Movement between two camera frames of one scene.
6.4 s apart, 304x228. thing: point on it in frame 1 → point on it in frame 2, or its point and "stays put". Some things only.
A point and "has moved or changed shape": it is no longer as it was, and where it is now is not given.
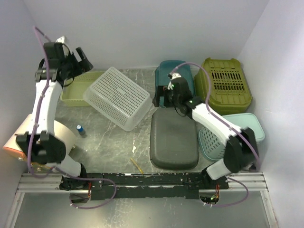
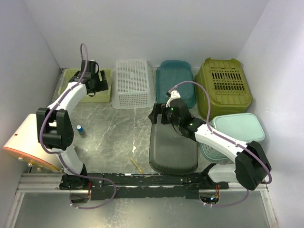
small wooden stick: [137, 166] stays put
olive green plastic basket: [230, 92] stays put
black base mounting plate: [149, 185] stays put
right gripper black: [160, 92] → [157, 109]
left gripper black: [82, 66] → [102, 85]
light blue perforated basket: [212, 147] stays put
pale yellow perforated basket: [74, 89] has moved or changed shape
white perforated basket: [118, 99] → [133, 85]
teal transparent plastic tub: [165, 68] stays put
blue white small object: [80, 129] stays put
